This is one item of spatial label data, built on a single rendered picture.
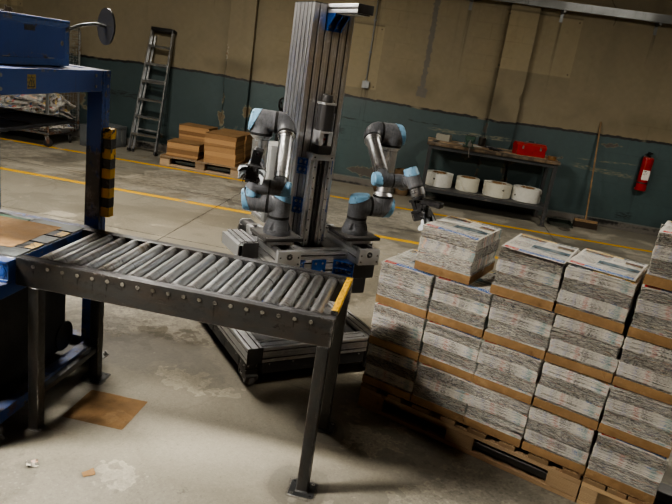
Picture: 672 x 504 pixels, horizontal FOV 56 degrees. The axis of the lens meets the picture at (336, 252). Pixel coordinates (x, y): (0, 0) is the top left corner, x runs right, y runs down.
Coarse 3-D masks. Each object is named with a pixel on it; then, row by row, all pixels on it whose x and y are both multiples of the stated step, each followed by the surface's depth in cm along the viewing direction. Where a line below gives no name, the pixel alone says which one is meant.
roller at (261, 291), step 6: (276, 270) 287; (282, 270) 292; (270, 276) 278; (276, 276) 282; (264, 282) 270; (270, 282) 273; (258, 288) 262; (264, 288) 264; (270, 288) 271; (252, 294) 255; (258, 294) 256; (264, 294) 262; (258, 300) 253
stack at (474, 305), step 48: (384, 288) 318; (432, 288) 306; (480, 288) 294; (384, 336) 323; (432, 336) 308; (528, 336) 283; (576, 336) 272; (624, 336) 264; (432, 384) 314; (528, 384) 287; (576, 384) 275; (432, 432) 320; (480, 432) 304; (528, 432) 291; (576, 432) 279; (528, 480) 295; (576, 480) 282
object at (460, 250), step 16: (432, 224) 304; (432, 240) 301; (448, 240) 296; (464, 240) 292; (480, 240) 291; (432, 256) 302; (448, 256) 298; (464, 256) 293; (480, 256) 300; (464, 272) 295
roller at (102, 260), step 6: (132, 240) 299; (120, 246) 288; (126, 246) 290; (132, 246) 294; (108, 252) 279; (114, 252) 280; (120, 252) 284; (126, 252) 289; (102, 258) 270; (108, 258) 274; (114, 258) 278; (90, 264) 261; (96, 264) 264; (102, 264) 268
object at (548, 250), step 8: (512, 240) 294; (520, 240) 297; (528, 240) 299; (536, 240) 301; (544, 240) 304; (512, 248) 279; (520, 248) 281; (528, 248) 284; (536, 248) 286; (544, 248) 288; (552, 248) 290; (560, 248) 293; (568, 248) 295; (576, 248) 298; (536, 256) 273; (544, 256) 274; (552, 256) 276; (560, 256) 278; (568, 256) 280
